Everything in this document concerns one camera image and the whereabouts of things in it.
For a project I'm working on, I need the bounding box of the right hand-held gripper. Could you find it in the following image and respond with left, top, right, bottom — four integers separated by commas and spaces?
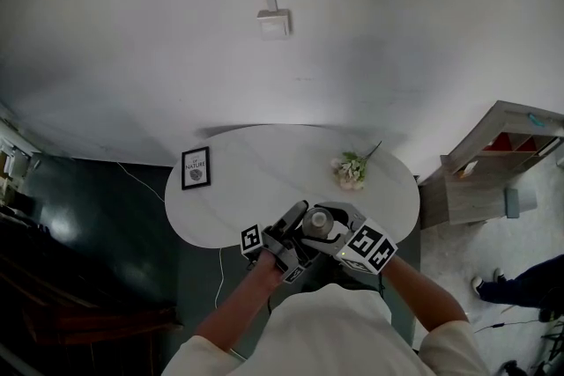
301, 201, 398, 276

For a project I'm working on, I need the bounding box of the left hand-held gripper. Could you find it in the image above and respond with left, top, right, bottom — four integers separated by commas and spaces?
241, 201, 321, 285

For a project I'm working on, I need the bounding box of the person's left forearm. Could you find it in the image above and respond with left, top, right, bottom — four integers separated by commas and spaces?
196, 272, 283, 353

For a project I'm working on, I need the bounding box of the person's right forearm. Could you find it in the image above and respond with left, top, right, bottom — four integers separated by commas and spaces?
379, 254, 471, 334

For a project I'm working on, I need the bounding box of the white oval table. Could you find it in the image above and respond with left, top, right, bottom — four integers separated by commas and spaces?
164, 123, 419, 250

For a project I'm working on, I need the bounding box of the person's left hand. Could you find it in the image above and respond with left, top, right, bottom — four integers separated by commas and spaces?
256, 250, 283, 290

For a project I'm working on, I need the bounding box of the pink artificial flower bouquet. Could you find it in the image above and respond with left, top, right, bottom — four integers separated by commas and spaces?
330, 140, 383, 191

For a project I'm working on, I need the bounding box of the person's white shirt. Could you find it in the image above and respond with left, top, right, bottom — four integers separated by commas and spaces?
161, 282, 493, 376

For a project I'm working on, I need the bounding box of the black framed picture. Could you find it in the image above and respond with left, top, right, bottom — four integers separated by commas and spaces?
181, 145, 212, 191

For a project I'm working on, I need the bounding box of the grey wooden shelf cabinet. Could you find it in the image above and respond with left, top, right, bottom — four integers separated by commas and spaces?
418, 100, 564, 230

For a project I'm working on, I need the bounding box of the grey-blue bin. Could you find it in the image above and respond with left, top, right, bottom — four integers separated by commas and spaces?
505, 187, 537, 219

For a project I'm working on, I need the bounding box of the dark wooden stair railing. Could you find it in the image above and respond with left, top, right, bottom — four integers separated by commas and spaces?
0, 206, 184, 366

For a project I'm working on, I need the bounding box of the white floor cable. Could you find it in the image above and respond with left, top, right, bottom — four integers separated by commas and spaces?
116, 161, 226, 309

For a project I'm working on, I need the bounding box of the black floor cable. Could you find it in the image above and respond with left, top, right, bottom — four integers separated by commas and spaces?
473, 319, 543, 334

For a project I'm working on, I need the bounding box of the white wall switch box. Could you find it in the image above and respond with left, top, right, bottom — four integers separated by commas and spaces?
256, 8, 292, 41

